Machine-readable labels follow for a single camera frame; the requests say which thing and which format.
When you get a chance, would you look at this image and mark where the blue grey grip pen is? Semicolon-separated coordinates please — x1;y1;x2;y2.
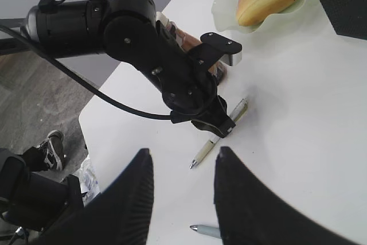
189;224;221;239

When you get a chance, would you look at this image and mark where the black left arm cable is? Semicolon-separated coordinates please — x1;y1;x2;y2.
0;0;213;121

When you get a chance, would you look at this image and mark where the brown Nescafe coffee bottle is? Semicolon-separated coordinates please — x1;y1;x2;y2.
156;11;227;84

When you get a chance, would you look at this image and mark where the white and green pen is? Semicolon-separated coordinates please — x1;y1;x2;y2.
189;98;248;169

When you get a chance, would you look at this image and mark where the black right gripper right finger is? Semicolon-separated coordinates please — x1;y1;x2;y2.
214;146;366;244

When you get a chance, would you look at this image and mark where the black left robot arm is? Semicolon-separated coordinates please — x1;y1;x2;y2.
21;0;241;137

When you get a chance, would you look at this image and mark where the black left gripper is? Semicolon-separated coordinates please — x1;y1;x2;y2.
104;17;236;138

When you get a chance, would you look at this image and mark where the grey sneaker shoe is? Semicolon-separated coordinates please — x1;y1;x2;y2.
36;130;66;171

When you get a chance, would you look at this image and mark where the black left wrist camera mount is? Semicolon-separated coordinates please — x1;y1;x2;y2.
188;32;243;71

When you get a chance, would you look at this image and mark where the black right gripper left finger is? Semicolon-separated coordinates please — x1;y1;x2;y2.
31;149;154;244

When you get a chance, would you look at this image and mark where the crumpled white plastic bag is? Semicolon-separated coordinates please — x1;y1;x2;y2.
76;156;100;205

